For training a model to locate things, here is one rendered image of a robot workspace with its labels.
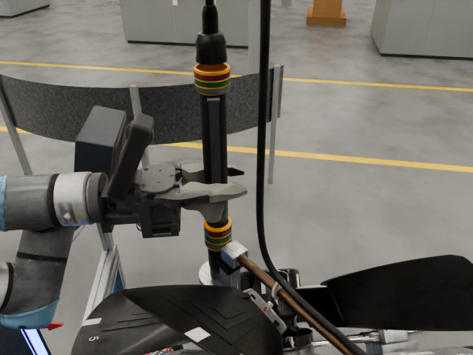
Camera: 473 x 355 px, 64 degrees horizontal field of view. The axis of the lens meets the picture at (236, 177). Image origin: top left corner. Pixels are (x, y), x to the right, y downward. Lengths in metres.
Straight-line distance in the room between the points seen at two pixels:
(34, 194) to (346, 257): 2.22
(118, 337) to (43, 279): 0.17
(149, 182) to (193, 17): 6.33
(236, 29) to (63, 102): 4.44
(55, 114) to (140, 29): 4.58
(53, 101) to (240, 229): 1.48
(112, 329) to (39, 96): 2.18
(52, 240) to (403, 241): 2.44
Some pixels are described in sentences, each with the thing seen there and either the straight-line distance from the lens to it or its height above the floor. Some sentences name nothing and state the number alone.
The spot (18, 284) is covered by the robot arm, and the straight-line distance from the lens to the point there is 0.66.
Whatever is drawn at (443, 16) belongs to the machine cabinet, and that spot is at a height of 0.62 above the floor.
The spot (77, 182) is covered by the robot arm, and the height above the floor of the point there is 1.50.
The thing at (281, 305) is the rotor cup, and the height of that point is 1.23.
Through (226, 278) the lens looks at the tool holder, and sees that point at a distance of 0.62.
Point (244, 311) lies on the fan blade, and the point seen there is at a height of 1.33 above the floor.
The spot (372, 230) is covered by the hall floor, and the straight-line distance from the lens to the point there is 2.83.
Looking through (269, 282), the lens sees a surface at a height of 1.37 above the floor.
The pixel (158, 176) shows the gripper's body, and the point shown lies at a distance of 0.54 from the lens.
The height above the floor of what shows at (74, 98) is 0.87.
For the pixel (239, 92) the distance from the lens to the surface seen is 2.59.
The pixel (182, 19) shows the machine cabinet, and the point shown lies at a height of 0.44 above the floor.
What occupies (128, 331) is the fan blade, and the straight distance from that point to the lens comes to 0.75.
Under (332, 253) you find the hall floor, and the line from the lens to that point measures 2.58.
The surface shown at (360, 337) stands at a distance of 0.85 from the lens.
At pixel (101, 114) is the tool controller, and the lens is 1.37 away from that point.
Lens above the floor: 1.78
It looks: 34 degrees down
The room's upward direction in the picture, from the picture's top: straight up
